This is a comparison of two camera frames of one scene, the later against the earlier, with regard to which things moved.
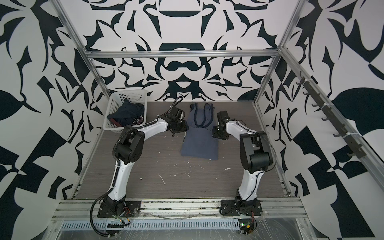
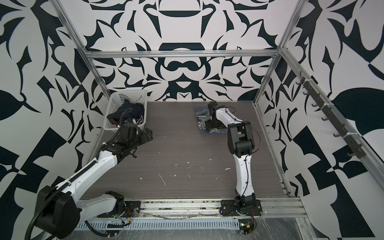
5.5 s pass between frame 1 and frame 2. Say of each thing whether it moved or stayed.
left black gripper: moved
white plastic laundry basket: stayed
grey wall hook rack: stayed
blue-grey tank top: moved
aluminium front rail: stayed
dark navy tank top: stayed
